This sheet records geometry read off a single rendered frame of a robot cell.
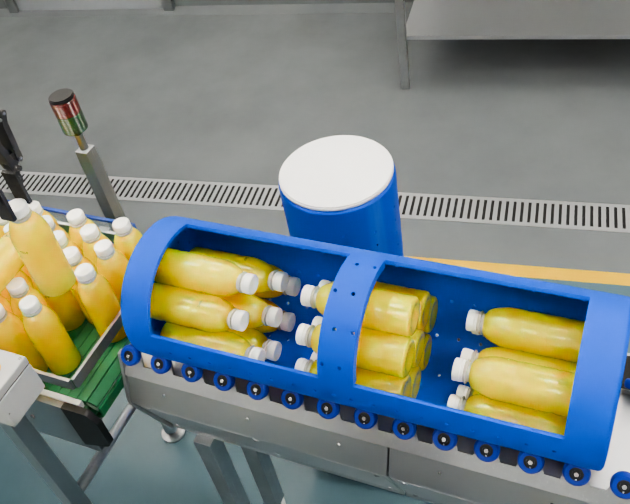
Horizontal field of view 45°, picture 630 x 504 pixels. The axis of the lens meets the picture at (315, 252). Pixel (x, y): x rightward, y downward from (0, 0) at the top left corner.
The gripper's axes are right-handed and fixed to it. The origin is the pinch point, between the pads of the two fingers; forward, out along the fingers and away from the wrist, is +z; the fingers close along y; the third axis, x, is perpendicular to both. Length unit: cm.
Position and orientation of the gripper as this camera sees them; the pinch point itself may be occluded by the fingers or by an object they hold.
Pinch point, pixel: (9, 196)
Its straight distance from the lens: 140.8
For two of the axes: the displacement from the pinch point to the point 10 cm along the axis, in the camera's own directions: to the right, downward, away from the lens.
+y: 3.5, -7.0, 6.2
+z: 1.2, 6.9, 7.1
